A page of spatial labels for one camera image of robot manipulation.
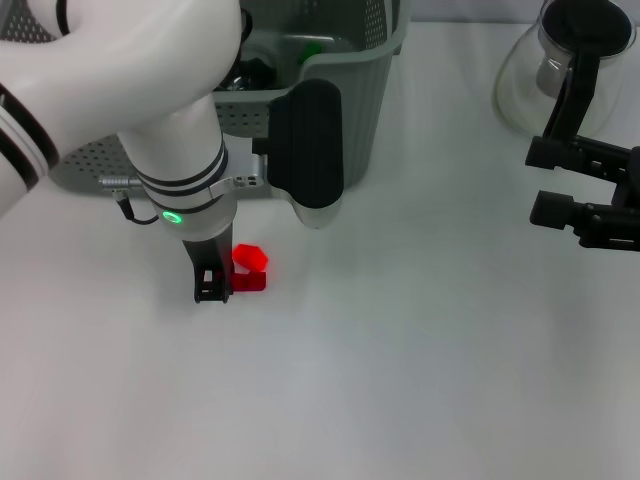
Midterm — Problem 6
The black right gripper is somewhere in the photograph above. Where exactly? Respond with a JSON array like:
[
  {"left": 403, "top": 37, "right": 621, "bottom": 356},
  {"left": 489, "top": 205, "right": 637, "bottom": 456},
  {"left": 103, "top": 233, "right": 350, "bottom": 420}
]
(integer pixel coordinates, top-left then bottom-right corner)
[{"left": 524, "top": 134, "right": 640, "bottom": 250}]

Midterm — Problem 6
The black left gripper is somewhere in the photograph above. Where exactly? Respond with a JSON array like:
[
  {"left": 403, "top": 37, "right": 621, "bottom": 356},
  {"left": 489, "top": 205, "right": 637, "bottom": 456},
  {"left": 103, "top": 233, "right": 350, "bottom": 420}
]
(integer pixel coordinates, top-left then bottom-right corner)
[{"left": 180, "top": 224, "right": 236, "bottom": 306}]

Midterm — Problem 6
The dark red long brick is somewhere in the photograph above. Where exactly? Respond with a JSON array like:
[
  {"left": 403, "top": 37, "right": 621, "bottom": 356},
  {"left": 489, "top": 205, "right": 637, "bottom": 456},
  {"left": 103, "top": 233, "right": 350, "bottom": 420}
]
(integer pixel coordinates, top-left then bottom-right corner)
[{"left": 230, "top": 270, "right": 269, "bottom": 293}]

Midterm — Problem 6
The red hexagonal building plate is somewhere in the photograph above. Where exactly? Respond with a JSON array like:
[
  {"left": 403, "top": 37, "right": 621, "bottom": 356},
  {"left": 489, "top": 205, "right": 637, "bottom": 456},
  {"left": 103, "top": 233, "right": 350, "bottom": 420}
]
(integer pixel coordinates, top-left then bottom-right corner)
[{"left": 232, "top": 243, "right": 270, "bottom": 274}]

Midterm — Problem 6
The glass teacup with black base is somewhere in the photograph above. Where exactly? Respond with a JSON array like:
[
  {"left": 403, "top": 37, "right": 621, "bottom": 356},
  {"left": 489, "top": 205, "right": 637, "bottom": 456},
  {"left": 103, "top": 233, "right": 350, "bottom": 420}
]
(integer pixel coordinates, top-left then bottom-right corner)
[{"left": 227, "top": 45, "right": 279, "bottom": 92}]

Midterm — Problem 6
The green building brick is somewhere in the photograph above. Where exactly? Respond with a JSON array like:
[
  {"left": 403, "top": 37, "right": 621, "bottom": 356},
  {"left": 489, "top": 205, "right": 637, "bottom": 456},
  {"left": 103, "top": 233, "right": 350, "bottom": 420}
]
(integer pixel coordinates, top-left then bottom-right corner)
[{"left": 298, "top": 42, "right": 324, "bottom": 66}]

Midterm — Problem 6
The grey perforated storage bin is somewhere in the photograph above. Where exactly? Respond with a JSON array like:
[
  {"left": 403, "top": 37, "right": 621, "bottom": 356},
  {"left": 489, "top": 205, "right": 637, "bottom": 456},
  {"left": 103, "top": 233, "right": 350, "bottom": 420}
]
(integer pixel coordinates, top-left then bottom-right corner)
[{"left": 0, "top": 0, "right": 412, "bottom": 201}]

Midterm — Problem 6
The glass teapot with black handle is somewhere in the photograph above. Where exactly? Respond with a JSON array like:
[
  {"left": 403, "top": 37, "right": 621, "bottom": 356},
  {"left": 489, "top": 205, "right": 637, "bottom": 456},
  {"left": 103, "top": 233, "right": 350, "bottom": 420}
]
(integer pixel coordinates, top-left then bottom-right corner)
[{"left": 494, "top": 0, "right": 636, "bottom": 151}]

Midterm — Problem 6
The left arm grey cable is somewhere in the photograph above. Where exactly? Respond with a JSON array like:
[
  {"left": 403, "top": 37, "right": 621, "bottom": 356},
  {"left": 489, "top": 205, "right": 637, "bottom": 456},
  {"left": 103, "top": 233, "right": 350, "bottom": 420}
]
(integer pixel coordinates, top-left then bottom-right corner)
[{"left": 97, "top": 174, "right": 162, "bottom": 227}]

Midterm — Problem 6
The left wrist camera housing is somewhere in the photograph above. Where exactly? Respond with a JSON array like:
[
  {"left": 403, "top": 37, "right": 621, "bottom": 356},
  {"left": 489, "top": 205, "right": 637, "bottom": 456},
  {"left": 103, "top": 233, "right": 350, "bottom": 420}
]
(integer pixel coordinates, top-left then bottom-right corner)
[{"left": 251, "top": 78, "right": 347, "bottom": 232}]

